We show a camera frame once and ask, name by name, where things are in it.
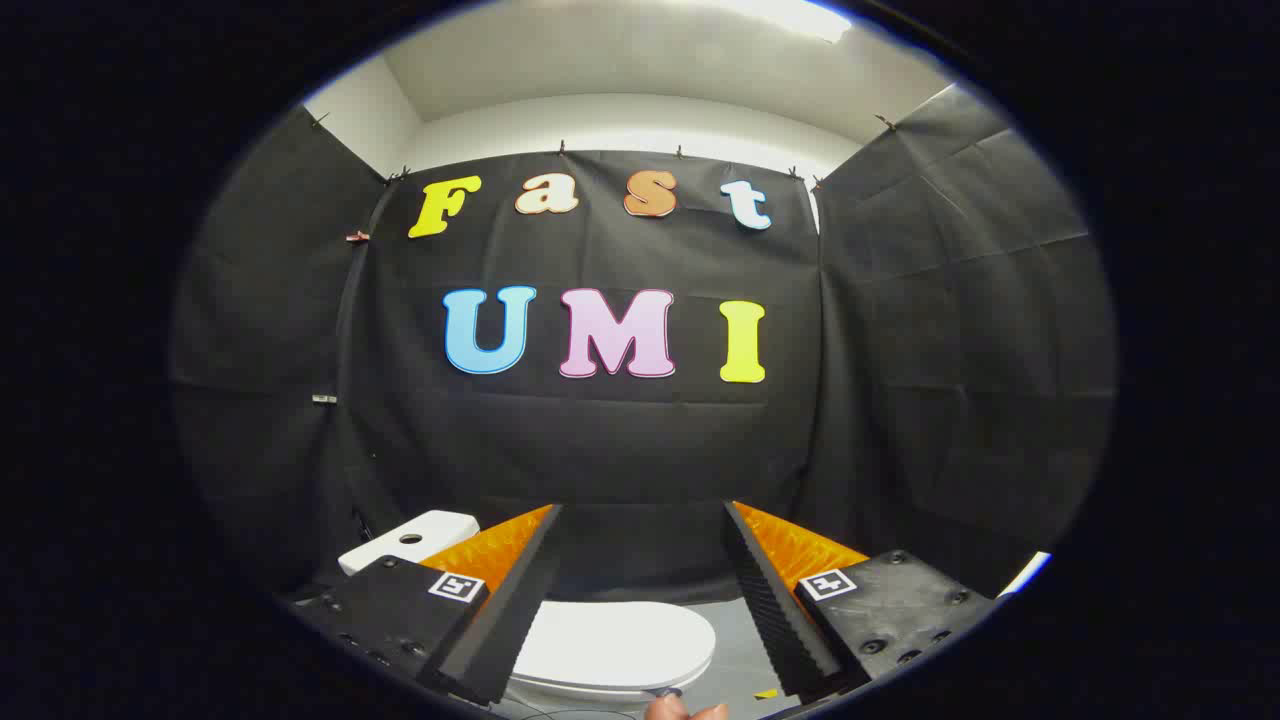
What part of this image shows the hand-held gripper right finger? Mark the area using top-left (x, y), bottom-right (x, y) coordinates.
top-left (722, 500), bottom-right (1004, 701)

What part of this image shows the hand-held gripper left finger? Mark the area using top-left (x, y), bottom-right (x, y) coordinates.
top-left (285, 503), bottom-right (564, 707)

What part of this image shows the white toilet bowl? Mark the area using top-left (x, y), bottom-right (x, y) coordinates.
top-left (508, 675), bottom-right (701, 707)

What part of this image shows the white toilet tank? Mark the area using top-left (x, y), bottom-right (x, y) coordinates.
top-left (338, 510), bottom-right (481, 577)

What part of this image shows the black backdrop cloth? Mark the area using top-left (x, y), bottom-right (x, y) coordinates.
top-left (170, 85), bottom-right (1118, 606)

